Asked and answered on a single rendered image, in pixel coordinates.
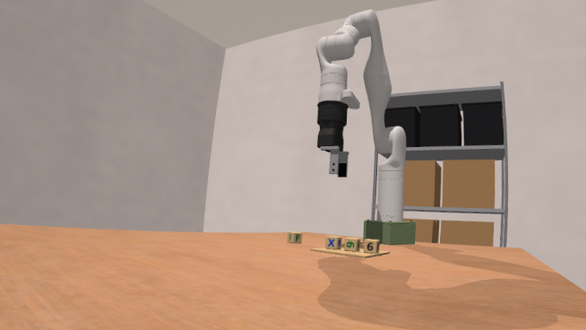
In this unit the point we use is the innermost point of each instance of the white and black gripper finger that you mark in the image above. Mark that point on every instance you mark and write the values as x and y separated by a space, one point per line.
343 164
334 158

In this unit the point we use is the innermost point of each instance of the tan flat mat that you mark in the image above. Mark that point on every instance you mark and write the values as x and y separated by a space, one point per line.
343 252

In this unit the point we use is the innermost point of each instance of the wooden letter block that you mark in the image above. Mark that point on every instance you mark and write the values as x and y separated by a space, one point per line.
371 246
294 237
333 242
352 244

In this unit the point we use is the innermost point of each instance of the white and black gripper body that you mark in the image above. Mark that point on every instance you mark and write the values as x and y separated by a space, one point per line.
334 101

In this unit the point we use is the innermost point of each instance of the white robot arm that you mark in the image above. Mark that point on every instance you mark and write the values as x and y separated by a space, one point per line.
392 140

